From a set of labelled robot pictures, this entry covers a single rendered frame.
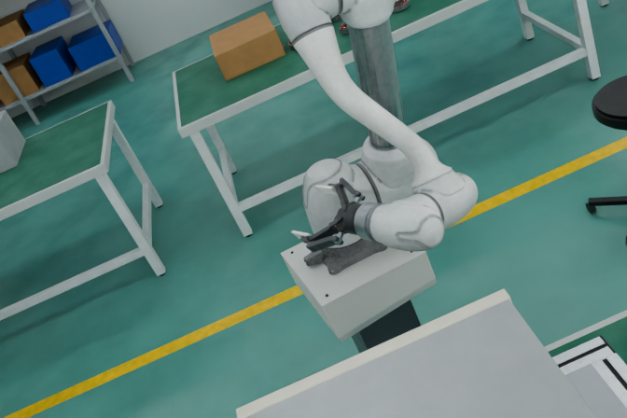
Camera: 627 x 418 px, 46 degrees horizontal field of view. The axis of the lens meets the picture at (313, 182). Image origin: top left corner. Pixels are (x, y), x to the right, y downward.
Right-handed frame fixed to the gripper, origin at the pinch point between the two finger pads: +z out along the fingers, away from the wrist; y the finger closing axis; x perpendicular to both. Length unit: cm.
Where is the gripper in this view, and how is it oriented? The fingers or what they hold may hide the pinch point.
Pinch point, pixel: (309, 211)
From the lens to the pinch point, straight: 188.2
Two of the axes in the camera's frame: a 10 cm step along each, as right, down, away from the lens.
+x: -6.2, -5.2, -5.8
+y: 4.4, -8.5, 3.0
